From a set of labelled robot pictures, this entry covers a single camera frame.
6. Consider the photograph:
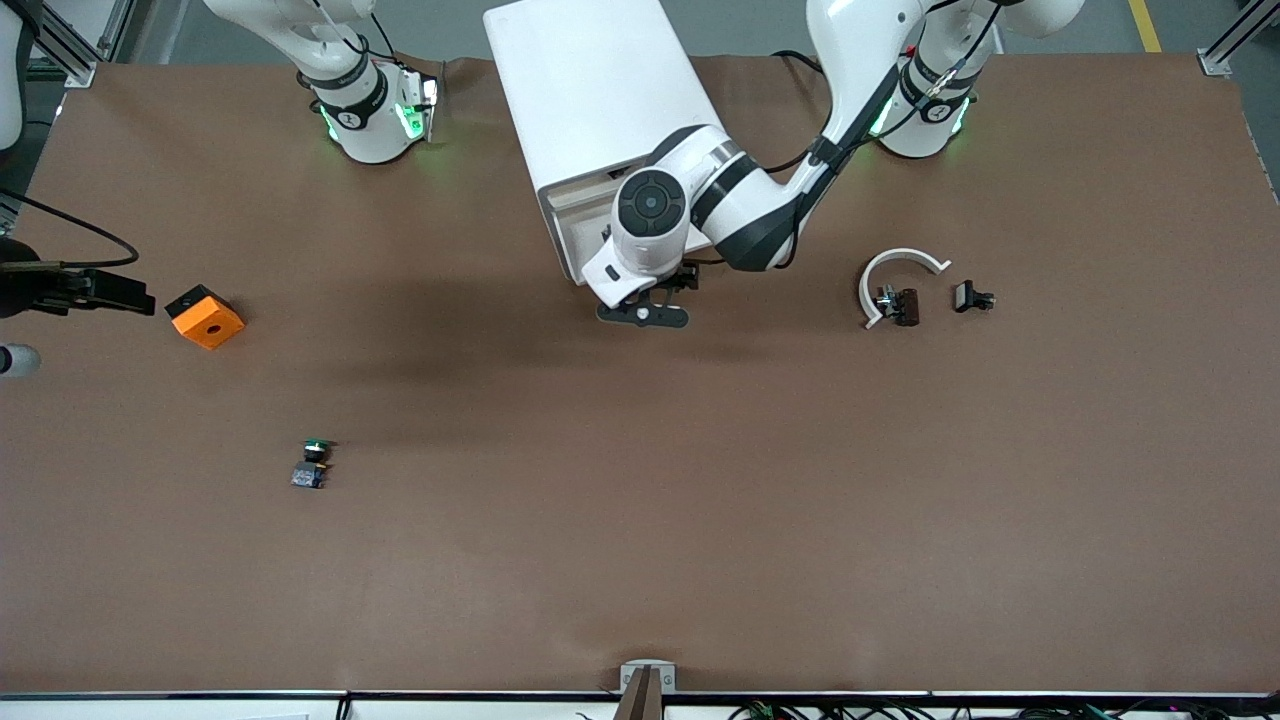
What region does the green push button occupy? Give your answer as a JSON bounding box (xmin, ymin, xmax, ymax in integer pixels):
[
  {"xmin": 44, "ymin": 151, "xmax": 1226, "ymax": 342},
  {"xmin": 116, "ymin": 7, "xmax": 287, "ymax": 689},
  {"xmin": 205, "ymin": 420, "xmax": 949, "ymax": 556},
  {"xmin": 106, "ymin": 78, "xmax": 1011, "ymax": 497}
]
[{"xmin": 290, "ymin": 437, "xmax": 337, "ymax": 491}]

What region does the orange box with hole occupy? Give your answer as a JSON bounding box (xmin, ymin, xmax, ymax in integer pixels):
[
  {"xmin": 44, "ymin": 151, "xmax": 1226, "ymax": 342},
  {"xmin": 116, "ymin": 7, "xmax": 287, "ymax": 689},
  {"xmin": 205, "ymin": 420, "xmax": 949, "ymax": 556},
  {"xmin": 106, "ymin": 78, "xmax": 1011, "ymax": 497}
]
[{"xmin": 164, "ymin": 284, "xmax": 245, "ymax": 351}]

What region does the grey metal bracket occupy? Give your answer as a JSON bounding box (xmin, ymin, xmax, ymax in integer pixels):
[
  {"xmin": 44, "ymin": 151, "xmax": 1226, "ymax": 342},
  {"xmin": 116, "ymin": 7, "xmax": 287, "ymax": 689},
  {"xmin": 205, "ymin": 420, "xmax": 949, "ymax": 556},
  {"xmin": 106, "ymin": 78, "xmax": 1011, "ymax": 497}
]
[{"xmin": 620, "ymin": 660, "xmax": 677, "ymax": 694}]

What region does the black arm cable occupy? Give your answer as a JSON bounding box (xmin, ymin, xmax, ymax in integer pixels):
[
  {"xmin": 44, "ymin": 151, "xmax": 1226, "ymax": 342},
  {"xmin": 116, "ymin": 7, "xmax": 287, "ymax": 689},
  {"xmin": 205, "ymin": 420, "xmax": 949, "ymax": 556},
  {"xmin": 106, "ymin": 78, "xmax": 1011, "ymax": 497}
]
[
  {"xmin": 690, "ymin": 0, "xmax": 1011, "ymax": 266},
  {"xmin": 0, "ymin": 190, "xmax": 139, "ymax": 269}
]

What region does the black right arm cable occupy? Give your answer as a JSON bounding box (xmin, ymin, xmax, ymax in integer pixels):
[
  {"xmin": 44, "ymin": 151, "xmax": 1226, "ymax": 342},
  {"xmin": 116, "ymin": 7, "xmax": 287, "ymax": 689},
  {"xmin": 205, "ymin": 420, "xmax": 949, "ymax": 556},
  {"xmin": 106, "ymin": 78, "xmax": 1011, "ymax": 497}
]
[{"xmin": 0, "ymin": 190, "xmax": 139, "ymax": 269}]

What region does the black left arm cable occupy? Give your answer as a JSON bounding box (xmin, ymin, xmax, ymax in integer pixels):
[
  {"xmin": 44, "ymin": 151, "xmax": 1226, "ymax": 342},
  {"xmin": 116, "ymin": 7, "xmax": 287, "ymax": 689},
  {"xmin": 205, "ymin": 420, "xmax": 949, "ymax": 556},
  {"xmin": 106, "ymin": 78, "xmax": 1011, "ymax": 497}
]
[{"xmin": 690, "ymin": 0, "xmax": 1011, "ymax": 266}]

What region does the brown table mat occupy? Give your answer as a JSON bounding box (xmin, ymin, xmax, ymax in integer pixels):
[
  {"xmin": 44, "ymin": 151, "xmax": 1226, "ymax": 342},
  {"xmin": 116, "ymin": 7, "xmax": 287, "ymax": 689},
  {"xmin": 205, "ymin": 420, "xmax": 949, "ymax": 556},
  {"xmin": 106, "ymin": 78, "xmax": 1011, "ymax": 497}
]
[{"xmin": 0, "ymin": 55, "xmax": 1280, "ymax": 693}]

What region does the white drawer cabinet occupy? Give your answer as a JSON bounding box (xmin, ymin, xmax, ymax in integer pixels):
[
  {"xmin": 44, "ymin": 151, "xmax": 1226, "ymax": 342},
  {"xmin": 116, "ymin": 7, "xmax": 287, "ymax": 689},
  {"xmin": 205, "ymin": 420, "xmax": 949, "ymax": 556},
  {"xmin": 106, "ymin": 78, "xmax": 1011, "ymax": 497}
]
[{"xmin": 483, "ymin": 0, "xmax": 728, "ymax": 286}]

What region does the white curved pipe clamp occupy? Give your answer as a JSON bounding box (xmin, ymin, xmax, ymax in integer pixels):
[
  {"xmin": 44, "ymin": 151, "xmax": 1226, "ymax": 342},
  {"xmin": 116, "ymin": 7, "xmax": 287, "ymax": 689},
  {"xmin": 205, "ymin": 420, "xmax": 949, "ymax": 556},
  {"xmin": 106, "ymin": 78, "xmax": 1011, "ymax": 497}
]
[{"xmin": 858, "ymin": 247, "xmax": 952, "ymax": 331}]

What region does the white base connector box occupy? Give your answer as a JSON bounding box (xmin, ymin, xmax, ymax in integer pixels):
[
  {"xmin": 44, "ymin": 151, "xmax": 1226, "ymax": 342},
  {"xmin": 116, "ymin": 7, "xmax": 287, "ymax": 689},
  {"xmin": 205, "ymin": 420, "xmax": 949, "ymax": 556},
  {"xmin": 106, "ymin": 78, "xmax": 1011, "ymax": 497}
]
[{"xmin": 395, "ymin": 68, "xmax": 441, "ymax": 143}]

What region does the black base cable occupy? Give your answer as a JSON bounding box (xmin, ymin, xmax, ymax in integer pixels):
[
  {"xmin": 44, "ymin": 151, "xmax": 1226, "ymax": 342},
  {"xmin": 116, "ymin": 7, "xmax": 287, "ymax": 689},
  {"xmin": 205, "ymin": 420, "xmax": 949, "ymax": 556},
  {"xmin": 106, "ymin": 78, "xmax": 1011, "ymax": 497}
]
[{"xmin": 770, "ymin": 48, "xmax": 831, "ymax": 81}]

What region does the aluminium frame profile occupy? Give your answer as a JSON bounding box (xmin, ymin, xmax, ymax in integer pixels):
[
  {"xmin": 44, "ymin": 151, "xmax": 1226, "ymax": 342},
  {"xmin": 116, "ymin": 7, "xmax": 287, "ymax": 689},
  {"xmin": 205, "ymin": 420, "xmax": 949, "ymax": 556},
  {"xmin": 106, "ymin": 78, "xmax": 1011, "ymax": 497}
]
[
  {"xmin": 30, "ymin": 0, "xmax": 136, "ymax": 89},
  {"xmin": 1198, "ymin": 0, "xmax": 1280, "ymax": 79}
]

